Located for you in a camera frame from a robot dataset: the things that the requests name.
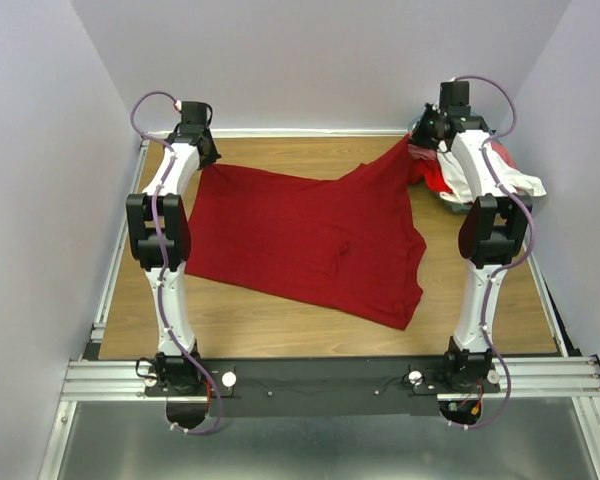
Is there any dark red t shirt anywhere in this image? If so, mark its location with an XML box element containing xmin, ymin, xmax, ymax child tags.
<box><xmin>185</xmin><ymin>139</ymin><xmax>426</xmax><ymax>330</ymax></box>

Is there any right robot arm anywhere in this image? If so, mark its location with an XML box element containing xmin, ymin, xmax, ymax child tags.
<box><xmin>409</xmin><ymin>103</ymin><xmax>531</xmax><ymax>392</ymax></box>

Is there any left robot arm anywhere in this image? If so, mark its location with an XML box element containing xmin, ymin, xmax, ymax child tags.
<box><xmin>126</xmin><ymin>124</ymin><xmax>220</xmax><ymax>357</ymax></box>

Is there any pink t shirt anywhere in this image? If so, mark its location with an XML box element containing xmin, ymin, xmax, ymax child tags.
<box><xmin>407</xmin><ymin>142</ymin><xmax>517</xmax><ymax>168</ymax></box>

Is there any white t shirt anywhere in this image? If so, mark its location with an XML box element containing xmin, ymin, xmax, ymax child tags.
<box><xmin>437</xmin><ymin>142</ymin><xmax>546</xmax><ymax>204</ymax></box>

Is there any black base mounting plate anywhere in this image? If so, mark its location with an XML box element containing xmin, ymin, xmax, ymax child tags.
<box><xmin>136</xmin><ymin>352</ymin><xmax>503</xmax><ymax>431</ymax></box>

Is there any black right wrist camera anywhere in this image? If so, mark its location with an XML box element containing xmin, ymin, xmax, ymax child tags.
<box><xmin>438</xmin><ymin>80</ymin><xmax>470</xmax><ymax>110</ymax></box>

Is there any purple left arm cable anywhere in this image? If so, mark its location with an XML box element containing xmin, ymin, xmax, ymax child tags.
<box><xmin>129</xmin><ymin>90</ymin><xmax>225</xmax><ymax>437</ymax></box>

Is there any aluminium frame extrusion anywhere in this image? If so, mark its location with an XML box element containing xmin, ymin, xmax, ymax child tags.
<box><xmin>60</xmin><ymin>356</ymin><xmax>600</xmax><ymax>401</ymax></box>

